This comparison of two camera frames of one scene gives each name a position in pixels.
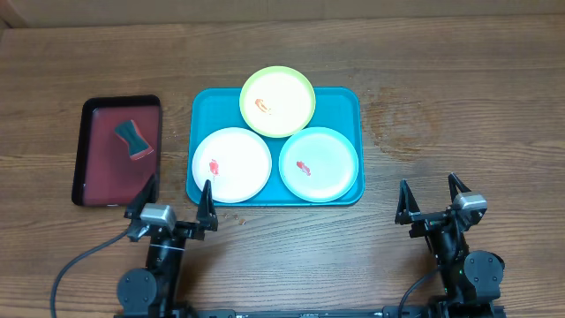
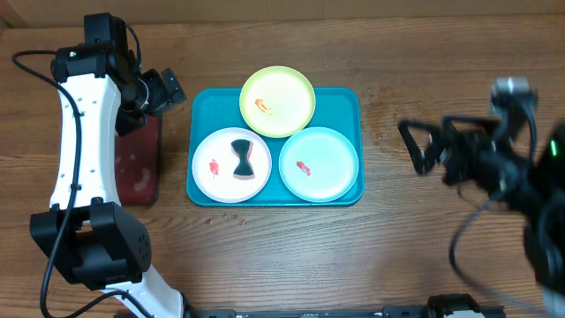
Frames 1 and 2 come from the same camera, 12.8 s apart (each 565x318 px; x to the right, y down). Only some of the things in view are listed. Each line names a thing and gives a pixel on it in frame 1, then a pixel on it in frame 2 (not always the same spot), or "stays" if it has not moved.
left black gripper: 206,218 to 165,95
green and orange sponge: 138,147 to 244,169
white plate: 236,162 stays
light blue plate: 318,164 stays
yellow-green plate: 277,102 stays
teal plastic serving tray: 339,109 stays
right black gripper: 405,207 to 437,138
